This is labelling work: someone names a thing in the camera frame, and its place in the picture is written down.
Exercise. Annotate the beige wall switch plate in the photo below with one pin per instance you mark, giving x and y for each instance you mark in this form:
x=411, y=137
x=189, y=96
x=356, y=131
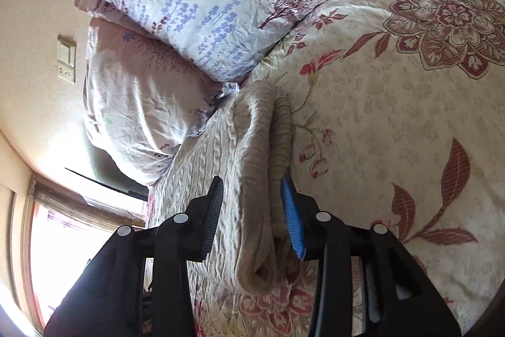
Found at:
x=66, y=60

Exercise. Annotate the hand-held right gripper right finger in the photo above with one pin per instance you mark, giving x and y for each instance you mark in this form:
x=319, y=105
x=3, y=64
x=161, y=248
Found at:
x=294, y=220

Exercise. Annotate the lavender print pillow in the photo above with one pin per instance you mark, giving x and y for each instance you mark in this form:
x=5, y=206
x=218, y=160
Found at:
x=232, y=1

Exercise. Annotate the window with bamboo blind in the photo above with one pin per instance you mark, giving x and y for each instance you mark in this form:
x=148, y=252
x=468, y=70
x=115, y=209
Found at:
x=51, y=254

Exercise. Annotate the floral bedspread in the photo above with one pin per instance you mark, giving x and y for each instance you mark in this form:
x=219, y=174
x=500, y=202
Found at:
x=394, y=116

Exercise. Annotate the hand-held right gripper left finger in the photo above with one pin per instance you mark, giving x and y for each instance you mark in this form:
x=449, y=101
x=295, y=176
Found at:
x=213, y=211

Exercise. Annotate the pink tree print pillow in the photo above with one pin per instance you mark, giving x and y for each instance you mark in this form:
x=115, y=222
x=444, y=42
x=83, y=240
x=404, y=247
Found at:
x=138, y=100

